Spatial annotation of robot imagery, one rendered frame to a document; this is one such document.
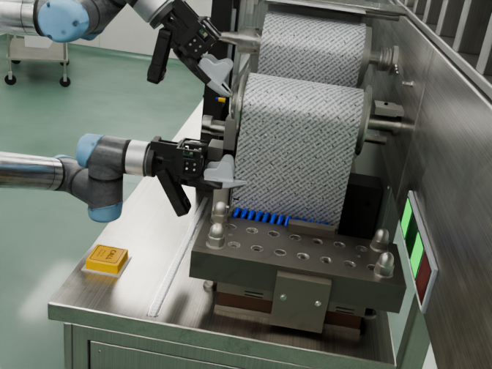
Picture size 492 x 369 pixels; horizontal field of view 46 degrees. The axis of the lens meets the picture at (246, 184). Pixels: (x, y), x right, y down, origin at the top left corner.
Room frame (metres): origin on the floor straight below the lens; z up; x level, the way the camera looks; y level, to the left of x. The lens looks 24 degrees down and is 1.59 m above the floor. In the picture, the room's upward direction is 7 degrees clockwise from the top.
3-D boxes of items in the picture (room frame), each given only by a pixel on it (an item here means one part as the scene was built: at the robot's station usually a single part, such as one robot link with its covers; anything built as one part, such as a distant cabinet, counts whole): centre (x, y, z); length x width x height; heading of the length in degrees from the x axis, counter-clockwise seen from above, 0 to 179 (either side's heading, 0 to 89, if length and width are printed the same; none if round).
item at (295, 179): (1.10, -0.09, 1.11); 0.23 x 0.01 x 0.18; 86
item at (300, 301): (0.89, -0.13, 0.96); 0.10 x 0.03 x 0.11; 86
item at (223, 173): (1.10, 0.04, 1.11); 0.09 x 0.03 x 0.06; 84
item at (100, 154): (1.14, 0.31, 1.11); 0.11 x 0.08 x 0.09; 86
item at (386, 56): (1.40, -0.28, 1.33); 0.07 x 0.07 x 0.07; 86
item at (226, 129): (1.21, 0.07, 1.05); 0.06 x 0.05 x 0.31; 86
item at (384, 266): (0.92, -0.28, 1.05); 0.04 x 0.04 x 0.04
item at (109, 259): (1.03, 0.27, 0.91); 0.07 x 0.07 x 0.02; 86
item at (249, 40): (1.42, 0.03, 1.33); 0.06 x 0.06 x 0.06; 86
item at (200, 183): (1.10, 0.09, 1.09); 0.09 x 0.05 x 0.02; 84
